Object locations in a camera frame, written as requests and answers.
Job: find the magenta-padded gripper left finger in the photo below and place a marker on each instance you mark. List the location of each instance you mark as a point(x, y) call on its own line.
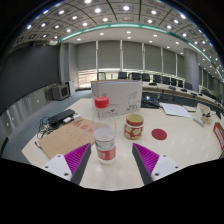
point(78, 158)

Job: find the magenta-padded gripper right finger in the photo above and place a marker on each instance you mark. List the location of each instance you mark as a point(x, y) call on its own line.
point(145, 158)

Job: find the clear red-capped water bottle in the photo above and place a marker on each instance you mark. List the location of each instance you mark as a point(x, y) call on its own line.
point(105, 140)

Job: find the brown cardboard sheet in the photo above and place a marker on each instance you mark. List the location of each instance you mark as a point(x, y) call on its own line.
point(66, 138)

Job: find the flat round red coaster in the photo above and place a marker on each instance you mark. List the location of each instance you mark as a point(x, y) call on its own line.
point(159, 134)

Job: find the red floral cup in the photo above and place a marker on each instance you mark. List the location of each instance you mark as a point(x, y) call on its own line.
point(134, 127)

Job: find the white power adapter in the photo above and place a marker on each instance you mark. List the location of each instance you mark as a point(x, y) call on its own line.
point(77, 117)

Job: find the black power strip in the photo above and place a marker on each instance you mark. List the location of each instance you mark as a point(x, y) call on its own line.
point(60, 116)

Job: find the black desk console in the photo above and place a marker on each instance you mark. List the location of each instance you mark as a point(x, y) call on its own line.
point(150, 103)

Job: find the white printed paper sheet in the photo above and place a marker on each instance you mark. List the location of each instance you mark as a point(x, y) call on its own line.
point(175, 110)

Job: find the white paper carton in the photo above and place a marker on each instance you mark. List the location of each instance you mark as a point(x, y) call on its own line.
point(125, 96)

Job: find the grey boxy monitor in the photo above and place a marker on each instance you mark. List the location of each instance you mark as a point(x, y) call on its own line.
point(60, 92)

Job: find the long curved conference desk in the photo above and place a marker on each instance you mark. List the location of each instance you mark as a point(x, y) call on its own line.
point(160, 87)

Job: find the small open white box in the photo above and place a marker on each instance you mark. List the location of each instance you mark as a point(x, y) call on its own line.
point(203, 111)

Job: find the open red-edged cardboard box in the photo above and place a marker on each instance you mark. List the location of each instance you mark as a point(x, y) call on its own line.
point(220, 135)

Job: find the row of black office chairs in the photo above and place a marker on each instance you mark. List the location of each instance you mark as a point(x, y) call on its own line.
point(156, 78)

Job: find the round ceiling lights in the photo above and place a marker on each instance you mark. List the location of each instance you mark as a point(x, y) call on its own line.
point(126, 7)

